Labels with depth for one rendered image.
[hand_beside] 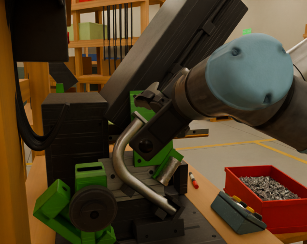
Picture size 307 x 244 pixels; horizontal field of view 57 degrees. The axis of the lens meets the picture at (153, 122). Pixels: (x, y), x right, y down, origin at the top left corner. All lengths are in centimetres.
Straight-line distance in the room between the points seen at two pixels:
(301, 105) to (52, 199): 38
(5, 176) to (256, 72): 42
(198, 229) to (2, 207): 51
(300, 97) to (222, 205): 61
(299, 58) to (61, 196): 43
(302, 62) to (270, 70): 20
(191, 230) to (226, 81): 60
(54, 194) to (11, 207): 10
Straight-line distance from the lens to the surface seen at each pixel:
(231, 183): 120
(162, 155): 79
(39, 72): 151
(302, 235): 110
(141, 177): 80
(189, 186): 108
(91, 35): 391
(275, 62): 30
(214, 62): 30
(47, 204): 49
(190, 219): 88
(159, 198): 77
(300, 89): 34
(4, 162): 52
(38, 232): 91
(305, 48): 51
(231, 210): 87
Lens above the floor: 135
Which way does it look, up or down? 12 degrees down
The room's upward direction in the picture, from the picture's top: straight up
